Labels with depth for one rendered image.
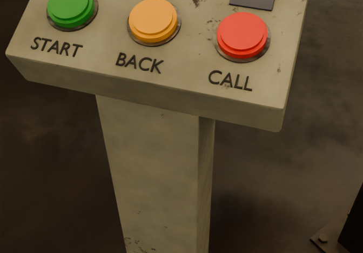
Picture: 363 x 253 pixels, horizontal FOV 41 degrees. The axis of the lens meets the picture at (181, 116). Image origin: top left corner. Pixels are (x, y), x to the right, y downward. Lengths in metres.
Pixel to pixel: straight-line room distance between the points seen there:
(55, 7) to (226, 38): 0.15
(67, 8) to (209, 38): 0.12
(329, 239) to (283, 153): 0.22
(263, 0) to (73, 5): 0.16
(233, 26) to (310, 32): 1.06
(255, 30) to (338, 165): 0.75
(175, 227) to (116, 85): 0.23
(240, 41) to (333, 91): 0.89
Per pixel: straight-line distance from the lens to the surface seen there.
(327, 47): 1.40
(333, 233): 1.00
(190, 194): 0.52
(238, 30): 0.39
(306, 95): 1.24
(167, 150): 0.47
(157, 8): 0.41
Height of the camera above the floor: 0.84
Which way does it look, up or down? 47 degrees down
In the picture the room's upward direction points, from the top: 1 degrees counter-clockwise
